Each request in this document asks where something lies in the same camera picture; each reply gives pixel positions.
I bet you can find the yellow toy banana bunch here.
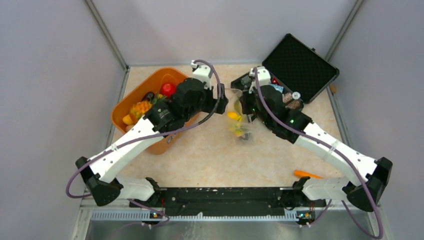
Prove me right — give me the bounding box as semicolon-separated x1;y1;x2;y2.
227;101;245;138

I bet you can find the clear zip top bag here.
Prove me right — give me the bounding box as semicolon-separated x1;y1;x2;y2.
224;87;255;142

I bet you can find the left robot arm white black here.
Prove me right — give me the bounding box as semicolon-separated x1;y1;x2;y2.
75;78;228;207

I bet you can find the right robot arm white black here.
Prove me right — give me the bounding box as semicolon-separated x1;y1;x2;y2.
239;85;393;212

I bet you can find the red toy tomato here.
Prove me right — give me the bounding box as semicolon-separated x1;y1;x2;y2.
159;82;177;98

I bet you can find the orange plastic basket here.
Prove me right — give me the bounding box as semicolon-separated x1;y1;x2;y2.
111;67;188;135

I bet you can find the toy eggplant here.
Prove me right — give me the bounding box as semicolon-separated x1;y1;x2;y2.
141;91;155;102

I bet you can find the toy pineapple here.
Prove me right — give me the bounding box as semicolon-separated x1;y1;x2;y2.
129;94;168;122

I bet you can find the black poker chip case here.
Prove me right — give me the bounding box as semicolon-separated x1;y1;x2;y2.
230;33;340;110

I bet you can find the small yellow toy fruit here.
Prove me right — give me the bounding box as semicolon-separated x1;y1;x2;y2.
122;114;134;126

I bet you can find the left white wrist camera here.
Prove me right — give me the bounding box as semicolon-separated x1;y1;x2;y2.
190;62;213;90

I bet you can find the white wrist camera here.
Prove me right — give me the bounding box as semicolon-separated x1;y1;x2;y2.
248;66;271;94
190;62;213;90

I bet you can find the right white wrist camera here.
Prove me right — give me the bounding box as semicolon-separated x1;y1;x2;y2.
248;66;271;94

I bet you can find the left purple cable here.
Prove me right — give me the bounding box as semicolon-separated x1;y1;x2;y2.
65;59;222;228

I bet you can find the orange handled tool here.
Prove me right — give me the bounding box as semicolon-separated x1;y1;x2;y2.
293;170;322;179

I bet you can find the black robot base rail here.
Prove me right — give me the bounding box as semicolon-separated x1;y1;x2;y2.
129;187;327;217

